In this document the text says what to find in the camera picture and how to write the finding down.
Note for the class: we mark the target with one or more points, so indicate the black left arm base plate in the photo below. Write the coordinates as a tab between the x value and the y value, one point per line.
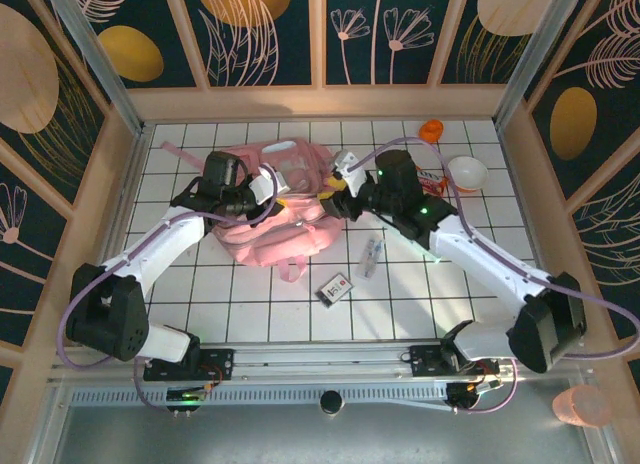
220	359

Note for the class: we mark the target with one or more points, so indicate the small circuit board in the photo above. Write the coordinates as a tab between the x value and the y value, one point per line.
185	396
462	396

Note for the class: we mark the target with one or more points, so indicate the black round knob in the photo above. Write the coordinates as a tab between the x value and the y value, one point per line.
332	401

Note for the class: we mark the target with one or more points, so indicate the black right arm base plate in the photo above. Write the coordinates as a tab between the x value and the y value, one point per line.
425	356

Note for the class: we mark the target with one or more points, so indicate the white bowl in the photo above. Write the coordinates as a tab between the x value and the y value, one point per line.
467	171

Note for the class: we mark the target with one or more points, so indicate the clear pen pack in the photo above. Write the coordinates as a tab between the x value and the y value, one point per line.
371	258

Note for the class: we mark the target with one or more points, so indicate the black card pack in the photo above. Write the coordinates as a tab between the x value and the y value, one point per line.
334	291

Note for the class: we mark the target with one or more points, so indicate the colourful snack bag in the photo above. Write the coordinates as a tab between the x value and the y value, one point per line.
435	184

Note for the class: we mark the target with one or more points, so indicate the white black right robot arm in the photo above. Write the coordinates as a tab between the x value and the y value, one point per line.
480	254

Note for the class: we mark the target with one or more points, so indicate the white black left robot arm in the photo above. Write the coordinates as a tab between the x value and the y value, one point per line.
150	244

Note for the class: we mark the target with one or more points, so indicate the orange plastic toy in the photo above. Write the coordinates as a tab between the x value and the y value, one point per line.
431	130

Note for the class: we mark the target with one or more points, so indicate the pink student backpack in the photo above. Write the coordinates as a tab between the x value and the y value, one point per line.
280	229

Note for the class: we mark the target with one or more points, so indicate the aluminium corner post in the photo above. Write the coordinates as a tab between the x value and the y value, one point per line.
540	49
90	49

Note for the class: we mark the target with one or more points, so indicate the aluminium mounting rail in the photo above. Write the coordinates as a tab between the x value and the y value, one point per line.
325	359

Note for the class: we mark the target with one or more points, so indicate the beige wooden border board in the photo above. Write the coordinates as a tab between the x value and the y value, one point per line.
552	234
300	104
85	244

